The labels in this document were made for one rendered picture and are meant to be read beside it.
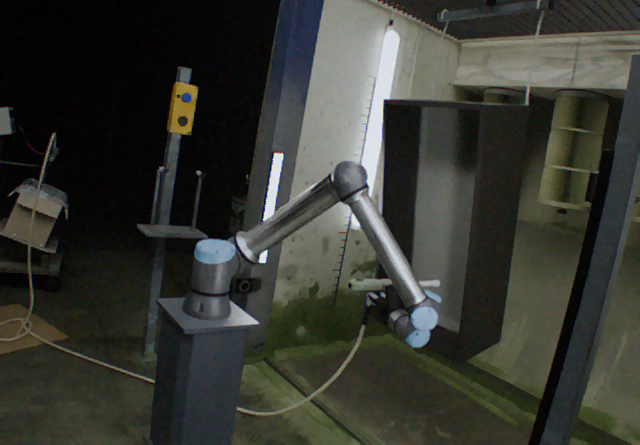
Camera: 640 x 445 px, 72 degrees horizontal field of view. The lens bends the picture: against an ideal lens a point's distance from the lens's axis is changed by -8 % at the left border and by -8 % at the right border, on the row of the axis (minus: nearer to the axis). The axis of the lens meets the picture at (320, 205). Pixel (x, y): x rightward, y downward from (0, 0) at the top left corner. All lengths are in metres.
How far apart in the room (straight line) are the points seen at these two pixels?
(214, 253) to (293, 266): 1.17
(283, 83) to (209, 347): 1.49
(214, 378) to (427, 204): 1.51
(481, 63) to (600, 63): 0.84
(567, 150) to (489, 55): 0.88
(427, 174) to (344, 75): 0.78
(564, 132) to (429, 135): 0.93
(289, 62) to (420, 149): 0.86
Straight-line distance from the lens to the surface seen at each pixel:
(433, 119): 2.67
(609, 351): 3.12
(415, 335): 1.85
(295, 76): 2.72
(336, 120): 2.90
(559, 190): 3.18
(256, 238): 1.91
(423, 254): 2.83
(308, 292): 3.03
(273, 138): 2.66
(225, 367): 1.91
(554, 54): 3.32
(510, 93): 3.49
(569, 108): 3.23
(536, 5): 2.46
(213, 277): 1.81
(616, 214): 1.09
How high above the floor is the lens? 1.32
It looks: 6 degrees down
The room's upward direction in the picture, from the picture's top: 10 degrees clockwise
